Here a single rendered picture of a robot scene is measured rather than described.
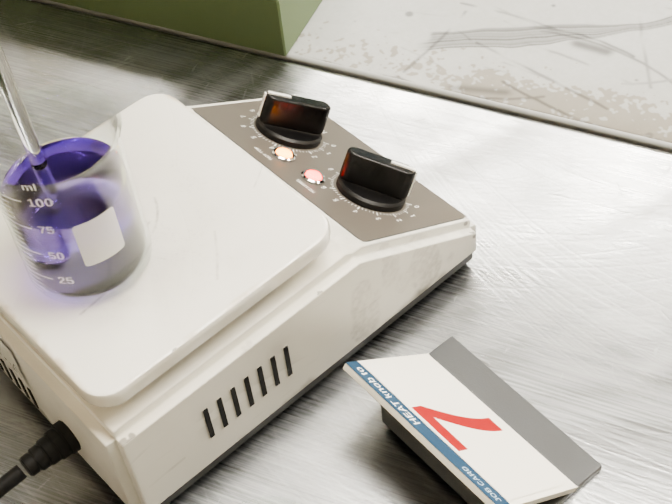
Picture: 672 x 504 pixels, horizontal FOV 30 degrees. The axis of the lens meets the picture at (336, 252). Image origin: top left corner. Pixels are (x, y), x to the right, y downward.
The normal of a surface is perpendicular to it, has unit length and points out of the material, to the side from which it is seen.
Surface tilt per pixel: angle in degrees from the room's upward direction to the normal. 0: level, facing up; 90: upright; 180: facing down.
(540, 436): 0
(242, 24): 90
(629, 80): 0
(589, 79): 0
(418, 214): 30
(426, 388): 40
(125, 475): 90
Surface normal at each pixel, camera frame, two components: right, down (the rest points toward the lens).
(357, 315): 0.67, 0.54
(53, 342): -0.07, -0.63
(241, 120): 0.30, -0.83
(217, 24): -0.40, 0.73
